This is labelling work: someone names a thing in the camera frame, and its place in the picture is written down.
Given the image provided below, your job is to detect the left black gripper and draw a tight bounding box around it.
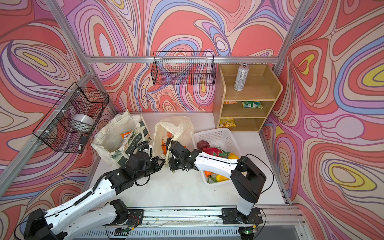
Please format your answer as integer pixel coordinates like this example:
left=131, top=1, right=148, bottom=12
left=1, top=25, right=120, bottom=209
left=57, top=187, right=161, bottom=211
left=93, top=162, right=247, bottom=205
left=132, top=156, right=167, bottom=183

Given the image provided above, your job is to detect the toy carrot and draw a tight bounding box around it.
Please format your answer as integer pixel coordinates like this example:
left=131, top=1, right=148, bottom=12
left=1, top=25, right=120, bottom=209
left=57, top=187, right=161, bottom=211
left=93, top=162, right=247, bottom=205
left=205, top=171, right=212, bottom=178
left=161, top=143, right=168, bottom=155

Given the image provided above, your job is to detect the cream plastic grocery bag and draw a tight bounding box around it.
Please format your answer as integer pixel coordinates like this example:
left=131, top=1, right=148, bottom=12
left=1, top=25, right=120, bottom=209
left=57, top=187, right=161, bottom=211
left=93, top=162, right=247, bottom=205
left=152, top=116, right=195, bottom=162

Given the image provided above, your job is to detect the white perforated plastic basket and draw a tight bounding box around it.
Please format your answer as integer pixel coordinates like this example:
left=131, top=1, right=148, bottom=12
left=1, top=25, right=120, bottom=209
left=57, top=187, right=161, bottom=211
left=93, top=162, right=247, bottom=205
left=191, top=128, right=244, bottom=186

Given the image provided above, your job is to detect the orange Fox's candy bag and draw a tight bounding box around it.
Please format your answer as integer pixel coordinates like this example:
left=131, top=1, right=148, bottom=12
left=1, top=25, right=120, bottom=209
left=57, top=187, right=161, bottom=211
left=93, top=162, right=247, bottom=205
left=121, top=131, right=132, bottom=139

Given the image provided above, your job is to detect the leaf print canvas tote bag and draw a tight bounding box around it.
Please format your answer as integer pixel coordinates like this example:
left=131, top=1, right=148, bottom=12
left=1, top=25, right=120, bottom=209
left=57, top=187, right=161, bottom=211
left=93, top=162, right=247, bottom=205
left=91, top=111, right=152, bottom=169

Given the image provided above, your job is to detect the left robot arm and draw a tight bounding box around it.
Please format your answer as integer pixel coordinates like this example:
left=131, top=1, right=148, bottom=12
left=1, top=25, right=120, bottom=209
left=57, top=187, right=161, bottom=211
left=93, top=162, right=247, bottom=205
left=23, top=152, right=166, bottom=240

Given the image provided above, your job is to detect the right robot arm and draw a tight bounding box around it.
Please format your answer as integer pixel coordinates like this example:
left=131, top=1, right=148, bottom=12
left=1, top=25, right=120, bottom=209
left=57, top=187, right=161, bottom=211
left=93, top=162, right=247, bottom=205
left=167, top=141, right=267, bottom=225

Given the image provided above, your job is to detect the toy dark red fruit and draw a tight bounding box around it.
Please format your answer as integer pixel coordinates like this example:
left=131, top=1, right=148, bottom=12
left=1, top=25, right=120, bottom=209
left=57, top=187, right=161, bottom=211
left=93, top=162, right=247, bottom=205
left=197, top=140, right=210, bottom=150

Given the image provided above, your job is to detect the toy pink dragon fruit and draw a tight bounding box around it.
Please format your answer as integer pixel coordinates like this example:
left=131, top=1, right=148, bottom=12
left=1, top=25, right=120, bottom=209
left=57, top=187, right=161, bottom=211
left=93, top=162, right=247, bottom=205
left=203, top=148, right=230, bottom=159

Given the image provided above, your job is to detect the toy yellow corn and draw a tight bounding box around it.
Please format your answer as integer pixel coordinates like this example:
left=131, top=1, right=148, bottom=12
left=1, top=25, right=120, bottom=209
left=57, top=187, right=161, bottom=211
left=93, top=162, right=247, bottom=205
left=215, top=175, right=229, bottom=183

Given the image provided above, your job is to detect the yellow chips packet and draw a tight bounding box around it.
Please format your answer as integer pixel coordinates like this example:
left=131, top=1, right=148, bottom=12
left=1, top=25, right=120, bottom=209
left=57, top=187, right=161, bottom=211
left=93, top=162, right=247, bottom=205
left=219, top=118, right=237, bottom=129

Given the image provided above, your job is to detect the green snack packet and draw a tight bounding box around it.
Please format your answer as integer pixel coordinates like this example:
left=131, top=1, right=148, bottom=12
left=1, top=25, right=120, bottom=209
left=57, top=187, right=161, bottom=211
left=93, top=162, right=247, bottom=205
left=242, top=101, right=263, bottom=109

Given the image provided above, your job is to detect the white tape roll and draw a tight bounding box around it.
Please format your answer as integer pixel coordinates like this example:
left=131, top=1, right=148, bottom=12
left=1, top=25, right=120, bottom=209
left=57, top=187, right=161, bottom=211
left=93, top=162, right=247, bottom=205
left=70, top=114, right=95, bottom=133

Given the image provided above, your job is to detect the wooden shelf unit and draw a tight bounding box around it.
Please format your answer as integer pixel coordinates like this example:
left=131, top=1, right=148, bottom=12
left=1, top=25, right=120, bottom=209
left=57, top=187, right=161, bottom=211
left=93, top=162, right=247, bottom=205
left=213, top=64, right=283, bottom=132

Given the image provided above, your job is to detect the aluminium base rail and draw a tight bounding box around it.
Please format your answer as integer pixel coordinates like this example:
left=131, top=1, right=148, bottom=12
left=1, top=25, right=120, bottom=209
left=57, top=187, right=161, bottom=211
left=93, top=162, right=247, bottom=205
left=64, top=205, right=313, bottom=240

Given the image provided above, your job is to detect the black wire basket back wall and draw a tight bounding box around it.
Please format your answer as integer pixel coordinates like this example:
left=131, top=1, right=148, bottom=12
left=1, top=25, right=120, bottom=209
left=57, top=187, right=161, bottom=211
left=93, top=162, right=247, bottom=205
left=151, top=51, right=217, bottom=86

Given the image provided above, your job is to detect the black wire basket wall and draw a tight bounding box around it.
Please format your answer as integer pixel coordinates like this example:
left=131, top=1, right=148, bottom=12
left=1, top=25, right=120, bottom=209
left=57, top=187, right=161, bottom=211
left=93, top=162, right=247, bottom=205
left=33, top=83, right=109, bottom=154
left=151, top=51, right=217, bottom=86

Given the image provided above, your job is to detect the black wire basket left wall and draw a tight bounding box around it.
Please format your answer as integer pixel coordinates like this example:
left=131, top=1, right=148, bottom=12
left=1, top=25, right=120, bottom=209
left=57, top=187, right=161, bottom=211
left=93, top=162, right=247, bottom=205
left=33, top=83, right=109, bottom=154

